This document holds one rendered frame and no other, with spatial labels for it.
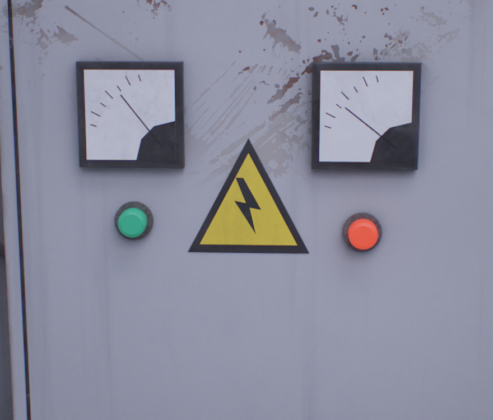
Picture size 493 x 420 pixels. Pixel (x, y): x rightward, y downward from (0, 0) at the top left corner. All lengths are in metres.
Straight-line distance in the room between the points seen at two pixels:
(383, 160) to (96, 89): 0.22
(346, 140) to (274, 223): 0.09
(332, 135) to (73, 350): 0.27
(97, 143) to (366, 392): 0.29
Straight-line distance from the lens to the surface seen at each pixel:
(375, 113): 0.78
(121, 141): 0.80
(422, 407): 0.86
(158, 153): 0.79
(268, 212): 0.80
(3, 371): 1.11
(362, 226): 0.79
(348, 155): 0.79
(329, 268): 0.81
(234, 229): 0.81
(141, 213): 0.80
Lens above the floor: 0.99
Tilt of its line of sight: 12 degrees down
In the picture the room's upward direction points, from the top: straight up
